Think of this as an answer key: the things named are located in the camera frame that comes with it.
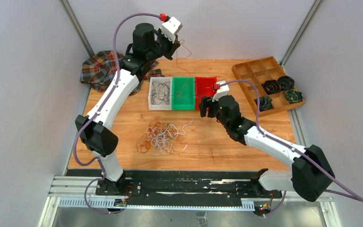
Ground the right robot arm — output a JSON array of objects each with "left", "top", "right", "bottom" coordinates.
[{"left": 199, "top": 95, "right": 335, "bottom": 202}]

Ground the rolled dark sock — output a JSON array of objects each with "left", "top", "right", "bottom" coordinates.
[
  {"left": 277, "top": 76, "right": 295, "bottom": 91},
  {"left": 261, "top": 79, "right": 281, "bottom": 95},
  {"left": 284, "top": 89, "right": 303, "bottom": 104},
  {"left": 259, "top": 96, "right": 274, "bottom": 112}
]

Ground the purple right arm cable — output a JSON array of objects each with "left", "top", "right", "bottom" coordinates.
[{"left": 213, "top": 79, "right": 363, "bottom": 217}]

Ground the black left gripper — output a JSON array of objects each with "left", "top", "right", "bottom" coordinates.
[{"left": 147, "top": 28, "right": 181, "bottom": 62}]

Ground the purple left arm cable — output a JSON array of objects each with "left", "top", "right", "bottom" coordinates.
[{"left": 72, "top": 12, "right": 168, "bottom": 215}]

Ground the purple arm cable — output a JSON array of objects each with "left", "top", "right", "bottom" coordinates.
[
  {"left": 213, "top": 79, "right": 363, "bottom": 217},
  {"left": 72, "top": 12, "right": 168, "bottom": 215}
]

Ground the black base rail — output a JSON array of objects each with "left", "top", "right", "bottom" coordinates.
[{"left": 95, "top": 170, "right": 282, "bottom": 208}]

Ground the white cable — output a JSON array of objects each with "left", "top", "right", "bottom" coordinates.
[{"left": 145, "top": 119, "right": 195, "bottom": 157}]

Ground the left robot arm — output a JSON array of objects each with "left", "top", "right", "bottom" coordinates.
[{"left": 75, "top": 17, "right": 182, "bottom": 195}]

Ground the plaid cloth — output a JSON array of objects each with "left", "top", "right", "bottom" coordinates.
[{"left": 80, "top": 50, "right": 165, "bottom": 96}]

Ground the wooden compartment tray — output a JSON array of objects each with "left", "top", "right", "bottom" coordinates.
[{"left": 232, "top": 57, "right": 305, "bottom": 117}]

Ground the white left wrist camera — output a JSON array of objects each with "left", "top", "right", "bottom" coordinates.
[{"left": 161, "top": 17, "right": 182, "bottom": 44}]

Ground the orange cable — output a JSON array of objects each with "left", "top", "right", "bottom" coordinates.
[
  {"left": 137, "top": 120, "right": 182, "bottom": 155},
  {"left": 174, "top": 39, "right": 193, "bottom": 101}
]

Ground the white plastic bin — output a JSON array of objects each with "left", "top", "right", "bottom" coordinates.
[{"left": 148, "top": 77, "right": 173, "bottom": 111}]

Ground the green plastic bin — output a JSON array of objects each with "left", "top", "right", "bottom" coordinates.
[{"left": 172, "top": 77, "right": 195, "bottom": 111}]

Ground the red plastic bin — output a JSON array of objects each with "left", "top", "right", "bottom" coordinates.
[{"left": 195, "top": 77, "right": 217, "bottom": 110}]

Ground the black cable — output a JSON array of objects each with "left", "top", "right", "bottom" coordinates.
[
  {"left": 150, "top": 80, "right": 166, "bottom": 105},
  {"left": 156, "top": 80, "right": 172, "bottom": 105}
]

